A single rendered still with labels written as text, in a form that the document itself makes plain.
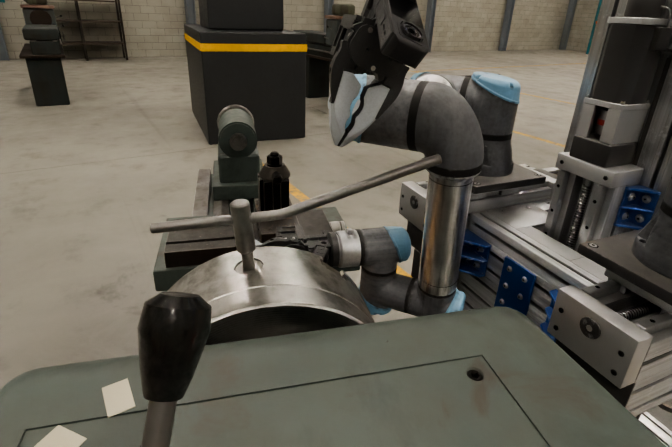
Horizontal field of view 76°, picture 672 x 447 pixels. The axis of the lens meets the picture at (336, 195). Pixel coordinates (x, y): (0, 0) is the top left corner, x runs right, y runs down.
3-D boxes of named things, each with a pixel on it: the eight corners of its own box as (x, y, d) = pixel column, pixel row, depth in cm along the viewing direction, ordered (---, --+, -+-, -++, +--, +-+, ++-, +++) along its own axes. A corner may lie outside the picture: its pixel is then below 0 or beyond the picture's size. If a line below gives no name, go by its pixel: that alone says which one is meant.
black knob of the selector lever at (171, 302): (216, 407, 20) (208, 324, 18) (139, 420, 19) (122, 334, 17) (217, 345, 23) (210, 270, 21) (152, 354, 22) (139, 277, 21)
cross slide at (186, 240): (336, 252, 116) (336, 237, 114) (165, 268, 106) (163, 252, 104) (322, 222, 132) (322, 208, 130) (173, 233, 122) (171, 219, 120)
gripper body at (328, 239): (273, 258, 91) (329, 252, 94) (278, 281, 83) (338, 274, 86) (272, 225, 88) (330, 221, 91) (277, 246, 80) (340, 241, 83)
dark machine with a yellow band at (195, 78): (306, 137, 550) (308, -35, 473) (208, 145, 505) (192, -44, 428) (269, 108, 703) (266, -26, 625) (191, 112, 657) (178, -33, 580)
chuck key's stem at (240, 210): (242, 292, 52) (228, 207, 47) (243, 282, 54) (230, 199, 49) (261, 290, 52) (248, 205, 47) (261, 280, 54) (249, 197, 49)
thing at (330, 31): (285, 93, 831) (285, -3, 765) (326, 90, 876) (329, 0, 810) (350, 118, 655) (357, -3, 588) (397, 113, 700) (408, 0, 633)
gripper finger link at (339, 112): (329, 135, 59) (354, 69, 56) (340, 148, 54) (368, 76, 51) (308, 128, 58) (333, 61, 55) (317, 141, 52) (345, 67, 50)
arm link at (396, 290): (401, 327, 90) (406, 283, 86) (352, 311, 94) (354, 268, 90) (412, 306, 96) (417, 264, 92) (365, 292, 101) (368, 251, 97)
